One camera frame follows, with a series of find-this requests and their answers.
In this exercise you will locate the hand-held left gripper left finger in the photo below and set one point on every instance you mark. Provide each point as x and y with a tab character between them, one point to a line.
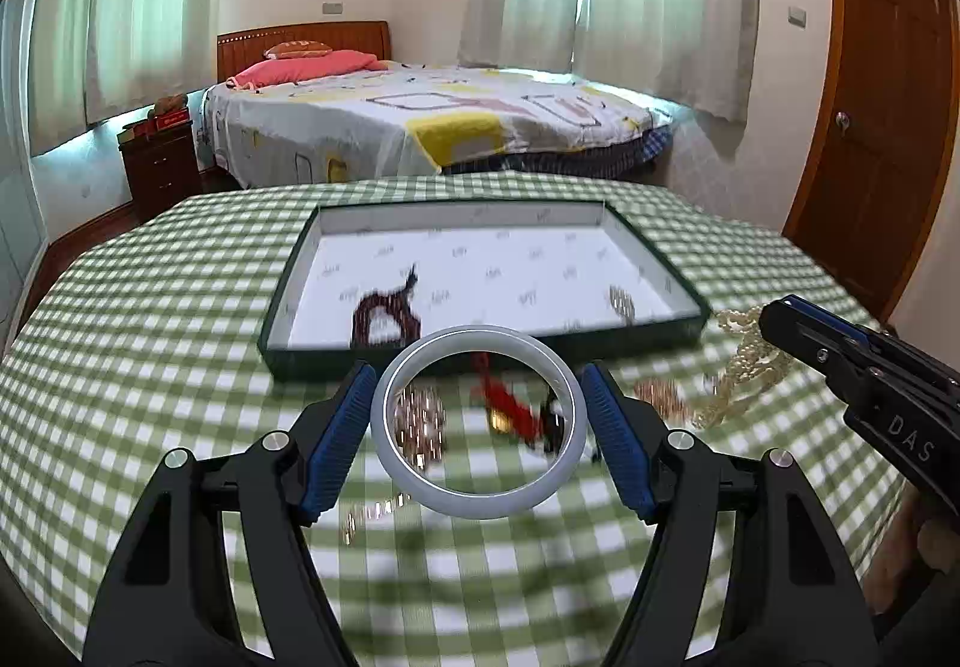
341	442

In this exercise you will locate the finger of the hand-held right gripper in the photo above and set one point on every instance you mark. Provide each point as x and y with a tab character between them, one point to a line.
840	329
795	337

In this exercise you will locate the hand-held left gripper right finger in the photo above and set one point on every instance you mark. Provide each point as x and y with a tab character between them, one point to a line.
611	434

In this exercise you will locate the small black bead charm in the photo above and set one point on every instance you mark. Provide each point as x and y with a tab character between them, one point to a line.
556	423

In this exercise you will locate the gold flower brooch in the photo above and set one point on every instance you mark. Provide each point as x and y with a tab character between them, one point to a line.
660	397
621	303

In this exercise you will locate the red knot charm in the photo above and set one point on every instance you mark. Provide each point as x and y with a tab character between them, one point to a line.
504	404

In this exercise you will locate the white jade bangle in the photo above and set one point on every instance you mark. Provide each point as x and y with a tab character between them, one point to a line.
480	506

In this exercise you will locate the green jewelry box tray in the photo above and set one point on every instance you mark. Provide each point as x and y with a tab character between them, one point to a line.
487	262

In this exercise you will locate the person's right hand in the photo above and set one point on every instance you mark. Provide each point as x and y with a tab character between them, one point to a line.
919	547

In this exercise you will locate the green checked tablecloth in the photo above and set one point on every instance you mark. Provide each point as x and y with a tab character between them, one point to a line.
187	307

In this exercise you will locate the silver door knob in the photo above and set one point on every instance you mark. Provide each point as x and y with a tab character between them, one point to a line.
844	121

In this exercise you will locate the brown wooden door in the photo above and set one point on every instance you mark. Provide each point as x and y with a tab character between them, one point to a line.
877	112

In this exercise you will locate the blue plaid bed sheet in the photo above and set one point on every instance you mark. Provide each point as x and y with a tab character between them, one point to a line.
600	160

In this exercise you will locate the dark wooden nightstand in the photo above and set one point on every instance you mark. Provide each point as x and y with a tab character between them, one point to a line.
161	172

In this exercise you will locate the bed with patterned quilt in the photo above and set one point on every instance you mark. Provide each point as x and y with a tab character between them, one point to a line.
450	119

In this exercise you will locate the red flat box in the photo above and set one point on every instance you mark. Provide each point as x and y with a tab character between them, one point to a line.
161	123

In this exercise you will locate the pink pillow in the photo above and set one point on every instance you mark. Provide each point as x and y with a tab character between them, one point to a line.
307	67

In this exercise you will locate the brown plush toy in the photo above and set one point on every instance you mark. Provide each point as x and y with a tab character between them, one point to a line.
169	104

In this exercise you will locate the orange pillow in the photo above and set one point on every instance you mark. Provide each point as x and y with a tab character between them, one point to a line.
296	48

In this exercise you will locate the wooden headboard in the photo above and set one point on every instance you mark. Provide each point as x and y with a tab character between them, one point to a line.
360	36

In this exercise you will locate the frosted glass wardrobe door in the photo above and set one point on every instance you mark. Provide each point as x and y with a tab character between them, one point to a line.
15	172

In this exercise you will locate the white wall switch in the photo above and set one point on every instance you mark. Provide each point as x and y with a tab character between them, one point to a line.
798	15

